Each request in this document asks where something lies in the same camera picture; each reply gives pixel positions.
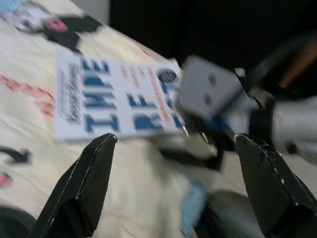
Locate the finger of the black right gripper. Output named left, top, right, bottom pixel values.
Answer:
left=158, top=137, right=224, bottom=172
left=180, top=120, right=191, bottom=137

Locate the cream cartoon print blanket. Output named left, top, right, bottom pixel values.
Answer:
left=0, top=0, right=246, bottom=238

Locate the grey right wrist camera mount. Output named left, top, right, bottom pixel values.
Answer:
left=176, top=55, right=245, bottom=120

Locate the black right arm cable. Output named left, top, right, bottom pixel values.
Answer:
left=254, top=31, right=317, bottom=85

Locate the white blue-lettered book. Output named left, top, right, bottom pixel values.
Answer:
left=53, top=49, right=186, bottom=144

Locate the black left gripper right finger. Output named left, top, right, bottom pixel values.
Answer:
left=233, top=133, right=317, bottom=238

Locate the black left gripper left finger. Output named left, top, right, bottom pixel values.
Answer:
left=28, top=133, right=118, bottom=238

